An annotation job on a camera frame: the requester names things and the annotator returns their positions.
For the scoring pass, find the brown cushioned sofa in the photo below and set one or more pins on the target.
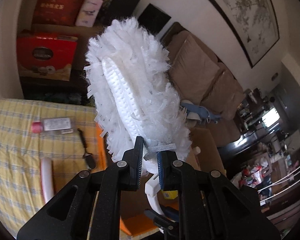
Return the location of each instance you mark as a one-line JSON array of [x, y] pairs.
[[200, 77]]

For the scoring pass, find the white fluffy duster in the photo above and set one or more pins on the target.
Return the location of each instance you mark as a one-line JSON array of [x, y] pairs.
[[127, 78]]

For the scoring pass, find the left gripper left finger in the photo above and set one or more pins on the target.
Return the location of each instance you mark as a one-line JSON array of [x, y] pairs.
[[133, 169]]

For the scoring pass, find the framed ink painting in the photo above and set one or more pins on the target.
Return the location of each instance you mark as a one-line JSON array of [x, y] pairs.
[[254, 24]]

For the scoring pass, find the blue cloth on sofa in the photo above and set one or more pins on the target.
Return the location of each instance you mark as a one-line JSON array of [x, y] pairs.
[[198, 113]]

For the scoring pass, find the orange cardboard box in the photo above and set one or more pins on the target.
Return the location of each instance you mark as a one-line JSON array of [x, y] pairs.
[[133, 222]]

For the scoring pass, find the red lint brush white rim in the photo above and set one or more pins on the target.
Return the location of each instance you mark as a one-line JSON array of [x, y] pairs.
[[46, 174]]

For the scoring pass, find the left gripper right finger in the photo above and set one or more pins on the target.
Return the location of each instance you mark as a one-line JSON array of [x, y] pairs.
[[166, 172]]

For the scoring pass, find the black speaker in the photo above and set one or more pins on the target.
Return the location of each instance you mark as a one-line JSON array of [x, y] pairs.
[[153, 19], [118, 10]]

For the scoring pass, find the right black speaker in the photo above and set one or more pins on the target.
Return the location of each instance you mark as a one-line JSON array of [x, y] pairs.
[[153, 19]]

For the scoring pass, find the yellow checked bed cover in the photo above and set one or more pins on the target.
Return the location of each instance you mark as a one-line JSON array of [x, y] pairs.
[[22, 150]]

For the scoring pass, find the left black speaker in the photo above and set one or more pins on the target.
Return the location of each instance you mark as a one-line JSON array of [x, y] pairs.
[[118, 10]]

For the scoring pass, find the clear glitter bottle pink cap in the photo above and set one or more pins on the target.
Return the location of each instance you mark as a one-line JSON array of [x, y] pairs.
[[63, 125]]

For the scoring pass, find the brown cardboard box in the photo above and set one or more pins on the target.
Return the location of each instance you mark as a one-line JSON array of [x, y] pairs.
[[208, 157]]

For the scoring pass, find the red tea gift box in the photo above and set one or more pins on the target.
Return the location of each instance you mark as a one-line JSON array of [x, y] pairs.
[[56, 12]]

